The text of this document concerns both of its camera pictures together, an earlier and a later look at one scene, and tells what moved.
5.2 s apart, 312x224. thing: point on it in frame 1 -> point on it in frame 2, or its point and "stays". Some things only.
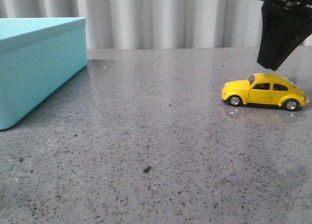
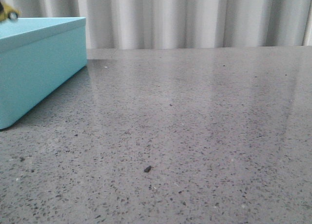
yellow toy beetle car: x=264 y=88 -> x=8 y=12
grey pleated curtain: x=147 y=19 stays
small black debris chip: x=146 y=169 stays
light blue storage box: x=39 y=58 stays
